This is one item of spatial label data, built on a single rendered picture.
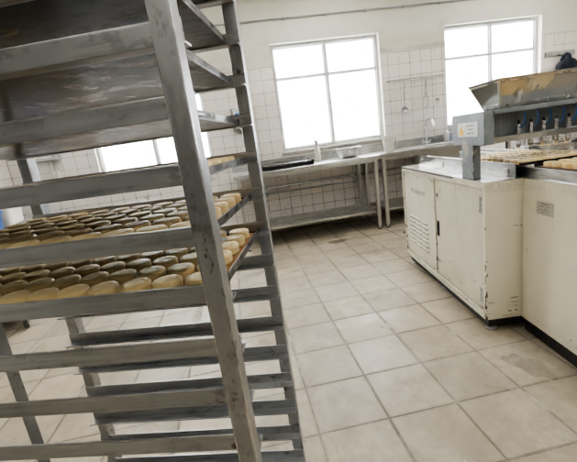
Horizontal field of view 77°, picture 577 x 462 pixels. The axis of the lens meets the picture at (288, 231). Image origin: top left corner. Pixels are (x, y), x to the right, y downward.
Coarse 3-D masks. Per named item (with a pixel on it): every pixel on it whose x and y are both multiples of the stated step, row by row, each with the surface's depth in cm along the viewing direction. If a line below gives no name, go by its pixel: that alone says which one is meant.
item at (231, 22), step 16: (224, 16) 84; (240, 48) 85; (240, 64) 86; (240, 96) 88; (240, 112) 89; (256, 144) 91; (256, 176) 92; (256, 208) 94; (272, 272) 98; (272, 304) 101; (288, 352) 105; (288, 368) 105; (288, 416) 109; (304, 448) 115
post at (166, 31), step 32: (160, 0) 43; (160, 32) 44; (160, 64) 45; (192, 96) 47; (192, 128) 46; (192, 160) 47; (192, 192) 48; (192, 224) 49; (224, 288) 52; (224, 320) 53; (224, 352) 54; (224, 384) 55; (256, 448) 59
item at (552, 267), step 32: (544, 192) 167; (576, 192) 148; (544, 224) 170; (576, 224) 151; (544, 256) 173; (576, 256) 153; (544, 288) 176; (576, 288) 156; (544, 320) 179; (576, 320) 158; (576, 352) 161
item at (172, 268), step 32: (128, 256) 80; (160, 256) 79; (192, 256) 73; (224, 256) 71; (0, 288) 70; (32, 288) 68; (64, 288) 64; (96, 288) 62; (128, 288) 60; (160, 288) 59
